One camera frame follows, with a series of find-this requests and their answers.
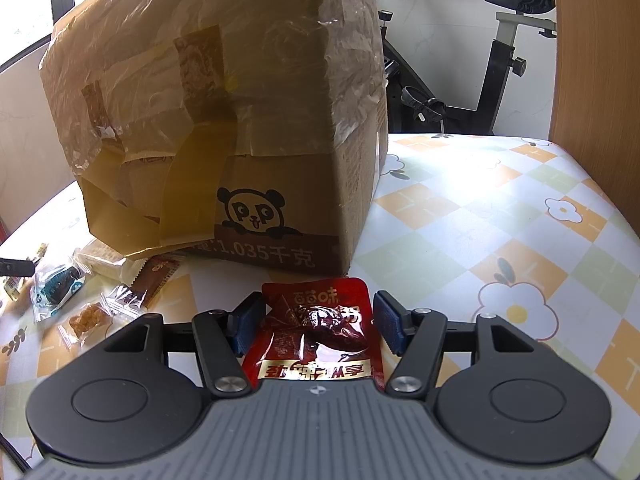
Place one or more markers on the small clear snack packet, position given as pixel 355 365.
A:
pixel 125 297

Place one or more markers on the taped cardboard box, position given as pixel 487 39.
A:
pixel 225 110

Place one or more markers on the brown snack packet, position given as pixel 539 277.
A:
pixel 157 272

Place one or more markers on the clear packet of orange snack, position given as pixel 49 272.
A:
pixel 85 321

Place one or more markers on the clear packet with blue item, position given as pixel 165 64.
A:
pixel 55 282

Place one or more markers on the white beige snack packet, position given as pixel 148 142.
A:
pixel 102 257

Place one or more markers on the black exercise bike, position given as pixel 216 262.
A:
pixel 500 60

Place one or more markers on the red snack packet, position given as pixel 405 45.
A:
pixel 310 330

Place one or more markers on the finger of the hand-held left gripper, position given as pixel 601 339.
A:
pixel 15 266

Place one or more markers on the floral checkered tablecloth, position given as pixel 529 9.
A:
pixel 450 235

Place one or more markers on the wooden headboard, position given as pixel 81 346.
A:
pixel 600 85

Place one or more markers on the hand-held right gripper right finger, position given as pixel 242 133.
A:
pixel 387 317

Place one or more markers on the window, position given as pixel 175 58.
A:
pixel 30 0

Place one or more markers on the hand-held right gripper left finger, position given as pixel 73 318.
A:
pixel 247 321

